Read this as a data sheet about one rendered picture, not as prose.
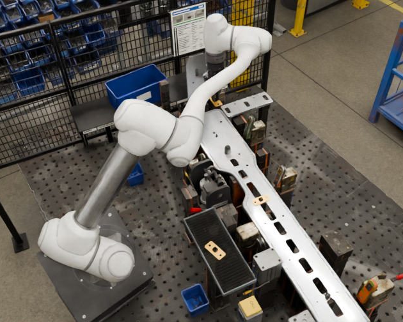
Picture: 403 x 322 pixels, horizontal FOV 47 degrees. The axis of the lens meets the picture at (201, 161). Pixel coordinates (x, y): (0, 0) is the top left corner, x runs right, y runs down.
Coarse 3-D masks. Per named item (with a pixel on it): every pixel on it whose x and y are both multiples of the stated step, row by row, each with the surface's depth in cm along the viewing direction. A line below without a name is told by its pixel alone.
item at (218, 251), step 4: (208, 244) 183; (212, 244) 183; (208, 248) 182; (212, 248) 182; (216, 248) 181; (212, 252) 180; (216, 252) 180; (220, 252) 180; (224, 252) 180; (216, 256) 179; (220, 256) 179
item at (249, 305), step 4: (252, 296) 168; (244, 300) 167; (248, 300) 167; (252, 300) 167; (256, 300) 167; (240, 304) 167; (244, 304) 166; (248, 304) 166; (252, 304) 166; (256, 304) 166; (244, 308) 166; (248, 308) 166; (252, 308) 165; (256, 308) 165; (260, 308) 165; (244, 312) 165; (248, 312) 164; (252, 312) 164; (256, 312) 165; (248, 316) 164
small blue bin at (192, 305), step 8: (192, 288) 212; (200, 288) 213; (184, 296) 214; (192, 296) 217; (200, 296) 217; (192, 304) 215; (200, 304) 215; (208, 304) 206; (192, 312) 206; (200, 312) 210
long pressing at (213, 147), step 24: (216, 120) 253; (216, 144) 241; (240, 144) 241; (216, 168) 230; (240, 168) 230; (264, 192) 220; (264, 216) 211; (288, 216) 210; (264, 240) 202; (288, 264) 194; (312, 264) 194; (312, 288) 187; (336, 288) 187; (312, 312) 180; (360, 312) 180
